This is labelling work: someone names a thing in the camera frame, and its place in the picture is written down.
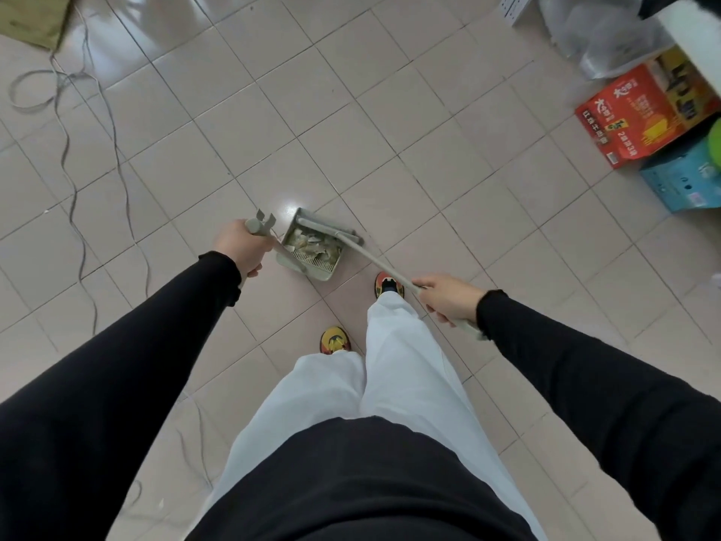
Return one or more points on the person's yellow left shoe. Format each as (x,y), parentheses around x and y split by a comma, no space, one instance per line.
(335,340)

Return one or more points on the olive cardboard sheet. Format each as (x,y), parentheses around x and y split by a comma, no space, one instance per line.
(34,16)

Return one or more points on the grey-green dustpan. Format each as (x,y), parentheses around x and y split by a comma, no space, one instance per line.
(324,270)

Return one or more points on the person's left hand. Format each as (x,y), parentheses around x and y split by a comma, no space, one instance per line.
(242,247)

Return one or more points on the person's left forearm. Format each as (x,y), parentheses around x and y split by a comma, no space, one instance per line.
(107,383)

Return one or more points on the clear plastic bag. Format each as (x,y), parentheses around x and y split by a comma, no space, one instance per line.
(608,33)

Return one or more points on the person's red right shoe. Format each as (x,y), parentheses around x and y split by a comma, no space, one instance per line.
(388,283)

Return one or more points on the red cardboard box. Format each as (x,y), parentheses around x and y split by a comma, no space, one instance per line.
(636,115)

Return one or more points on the grey-green broom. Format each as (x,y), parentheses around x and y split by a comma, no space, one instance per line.
(372,258)

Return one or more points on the person's white trousers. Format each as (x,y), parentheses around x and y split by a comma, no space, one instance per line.
(405,377)

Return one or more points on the person's black top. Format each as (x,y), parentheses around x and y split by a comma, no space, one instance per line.
(360,484)

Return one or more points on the person's right forearm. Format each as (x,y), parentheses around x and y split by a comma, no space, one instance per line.
(608,405)

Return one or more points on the blue cardboard box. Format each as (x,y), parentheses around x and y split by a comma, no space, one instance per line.
(684,180)

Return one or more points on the person's right hand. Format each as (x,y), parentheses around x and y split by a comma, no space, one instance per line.
(450,298)

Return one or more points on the green ball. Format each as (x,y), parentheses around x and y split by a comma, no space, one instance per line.
(716,143)

